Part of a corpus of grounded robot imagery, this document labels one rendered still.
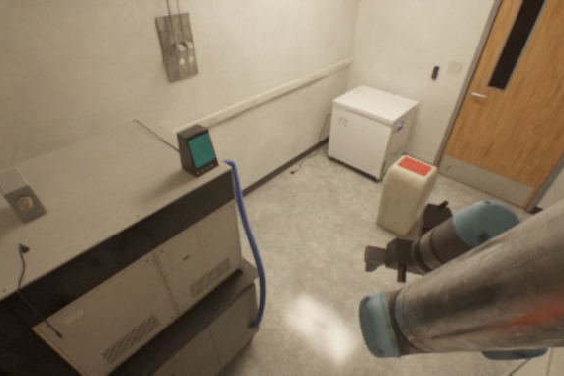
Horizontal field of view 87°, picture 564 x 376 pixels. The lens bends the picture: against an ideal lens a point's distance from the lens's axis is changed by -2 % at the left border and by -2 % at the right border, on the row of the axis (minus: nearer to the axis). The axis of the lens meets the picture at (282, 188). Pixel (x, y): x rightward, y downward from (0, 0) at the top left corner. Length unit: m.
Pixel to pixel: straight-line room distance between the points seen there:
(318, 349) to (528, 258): 2.18
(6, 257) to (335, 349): 1.90
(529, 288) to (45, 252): 1.12
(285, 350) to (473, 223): 1.99
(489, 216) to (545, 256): 0.27
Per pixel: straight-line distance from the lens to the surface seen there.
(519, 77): 3.54
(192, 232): 1.29
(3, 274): 1.17
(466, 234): 0.47
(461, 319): 0.28
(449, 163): 3.97
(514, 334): 0.25
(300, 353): 2.33
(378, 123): 3.30
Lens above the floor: 2.16
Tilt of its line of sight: 39 degrees down
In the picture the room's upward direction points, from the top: straight up
